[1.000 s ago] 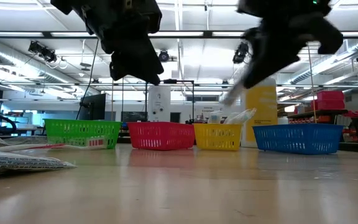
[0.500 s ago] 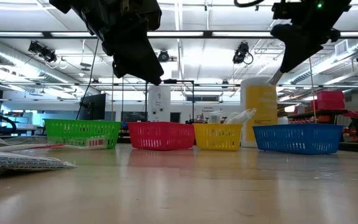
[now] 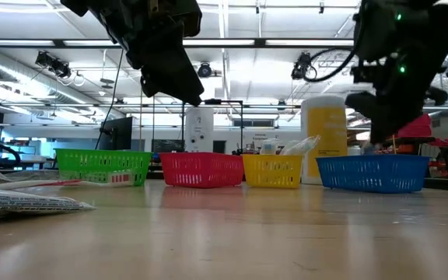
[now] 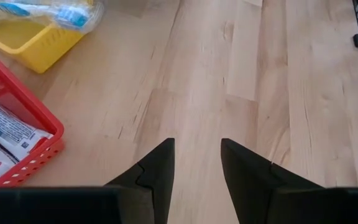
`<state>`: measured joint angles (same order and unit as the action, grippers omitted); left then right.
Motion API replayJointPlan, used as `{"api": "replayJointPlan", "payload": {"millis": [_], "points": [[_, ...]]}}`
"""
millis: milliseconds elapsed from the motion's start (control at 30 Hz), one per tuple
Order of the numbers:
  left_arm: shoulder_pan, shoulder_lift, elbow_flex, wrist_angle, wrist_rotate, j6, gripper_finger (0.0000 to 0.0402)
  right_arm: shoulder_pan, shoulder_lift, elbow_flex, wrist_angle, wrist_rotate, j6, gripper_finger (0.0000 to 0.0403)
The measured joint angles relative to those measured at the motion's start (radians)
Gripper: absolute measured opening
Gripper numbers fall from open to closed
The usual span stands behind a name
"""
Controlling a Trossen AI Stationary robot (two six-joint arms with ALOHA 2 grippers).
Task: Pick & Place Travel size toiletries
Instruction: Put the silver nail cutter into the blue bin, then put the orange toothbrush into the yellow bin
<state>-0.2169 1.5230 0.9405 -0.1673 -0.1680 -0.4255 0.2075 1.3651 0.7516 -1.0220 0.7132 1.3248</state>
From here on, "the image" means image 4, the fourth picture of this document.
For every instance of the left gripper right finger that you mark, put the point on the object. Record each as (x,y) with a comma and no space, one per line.
(247,177)

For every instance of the yellow plastic basket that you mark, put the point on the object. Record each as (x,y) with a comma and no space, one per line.
(42,53)

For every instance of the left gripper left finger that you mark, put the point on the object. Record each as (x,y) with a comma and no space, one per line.
(157,174)

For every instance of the blue white toothbrush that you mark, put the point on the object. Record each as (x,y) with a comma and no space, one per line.
(73,17)

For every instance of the red plastic basket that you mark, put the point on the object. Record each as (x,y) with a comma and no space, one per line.
(53,137)

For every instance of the clear toothbrush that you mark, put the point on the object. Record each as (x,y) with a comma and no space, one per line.
(5,7)

